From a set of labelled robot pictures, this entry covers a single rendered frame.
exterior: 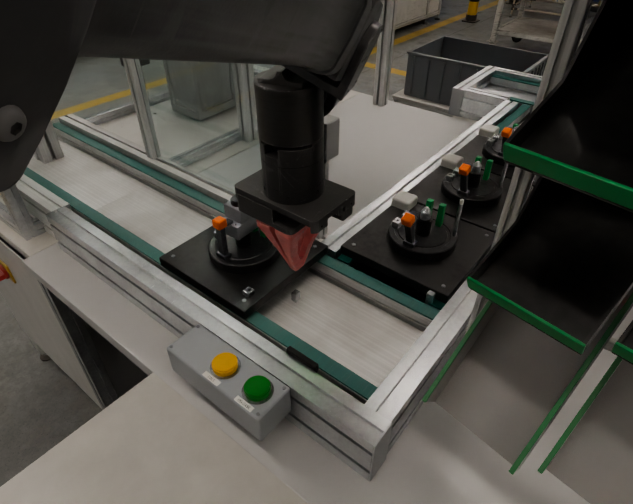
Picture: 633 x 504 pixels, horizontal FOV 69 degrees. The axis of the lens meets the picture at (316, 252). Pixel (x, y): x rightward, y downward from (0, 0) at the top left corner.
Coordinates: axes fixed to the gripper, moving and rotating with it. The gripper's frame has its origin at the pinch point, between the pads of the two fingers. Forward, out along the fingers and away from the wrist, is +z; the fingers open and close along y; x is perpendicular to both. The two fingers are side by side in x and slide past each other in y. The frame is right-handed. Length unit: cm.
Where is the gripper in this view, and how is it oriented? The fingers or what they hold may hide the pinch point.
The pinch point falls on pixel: (297, 261)
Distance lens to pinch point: 49.8
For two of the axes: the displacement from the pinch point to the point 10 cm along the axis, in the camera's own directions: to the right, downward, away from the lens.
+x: -6.2, 5.0, -6.0
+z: 0.1, 7.7, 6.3
